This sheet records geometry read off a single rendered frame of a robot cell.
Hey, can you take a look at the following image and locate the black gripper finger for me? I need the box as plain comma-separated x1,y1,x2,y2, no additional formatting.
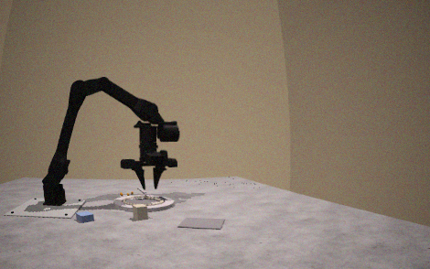
153,167,167,189
132,168,145,190

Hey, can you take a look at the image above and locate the blue rectangular block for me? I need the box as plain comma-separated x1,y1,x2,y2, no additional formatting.
76,211,94,223

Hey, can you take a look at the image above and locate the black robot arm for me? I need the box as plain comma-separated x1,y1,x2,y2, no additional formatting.
42,77,179,206

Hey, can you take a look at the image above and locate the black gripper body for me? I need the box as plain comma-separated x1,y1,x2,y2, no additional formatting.
120,142,177,170

